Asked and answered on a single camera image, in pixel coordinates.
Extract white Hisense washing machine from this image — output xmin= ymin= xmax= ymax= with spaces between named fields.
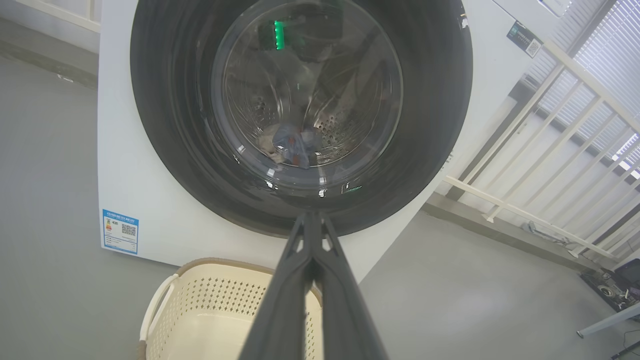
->
xmin=97 ymin=0 xmax=574 ymax=284

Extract dark round washer door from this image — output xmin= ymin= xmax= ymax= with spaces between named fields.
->
xmin=129 ymin=0 xmax=474 ymax=239

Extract beige cloth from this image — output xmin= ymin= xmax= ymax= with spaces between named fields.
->
xmin=257 ymin=125 xmax=286 ymax=164

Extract detergent drawer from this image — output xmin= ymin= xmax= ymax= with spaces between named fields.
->
xmin=537 ymin=0 xmax=574 ymax=19

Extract cream plastic laundry basket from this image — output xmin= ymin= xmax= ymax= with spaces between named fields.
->
xmin=137 ymin=257 xmax=326 ymax=360

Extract white window blinds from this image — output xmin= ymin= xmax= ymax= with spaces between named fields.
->
xmin=522 ymin=0 xmax=640 ymax=251

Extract black device on floor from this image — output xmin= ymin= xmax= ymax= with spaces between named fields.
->
xmin=580 ymin=257 xmax=640 ymax=314

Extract grey table leg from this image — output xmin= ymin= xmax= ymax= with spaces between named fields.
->
xmin=576 ymin=302 xmax=640 ymax=339

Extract dark QR sticker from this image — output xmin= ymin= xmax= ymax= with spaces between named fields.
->
xmin=506 ymin=21 xmax=544 ymax=59

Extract blue printed garment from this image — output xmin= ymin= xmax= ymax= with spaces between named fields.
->
xmin=272 ymin=122 xmax=322 ymax=170

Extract steel perforated drum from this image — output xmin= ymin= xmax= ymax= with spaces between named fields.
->
xmin=222 ymin=2 xmax=402 ymax=177

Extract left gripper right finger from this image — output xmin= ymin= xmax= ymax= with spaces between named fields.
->
xmin=313 ymin=212 xmax=390 ymax=360

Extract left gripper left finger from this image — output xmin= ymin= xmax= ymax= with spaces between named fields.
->
xmin=239 ymin=212 xmax=314 ymax=360

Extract white metal railing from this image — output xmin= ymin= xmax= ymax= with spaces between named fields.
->
xmin=14 ymin=0 xmax=104 ymax=34
xmin=442 ymin=39 xmax=640 ymax=261

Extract blue energy label sticker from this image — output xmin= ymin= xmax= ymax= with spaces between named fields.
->
xmin=102 ymin=208 xmax=140 ymax=255

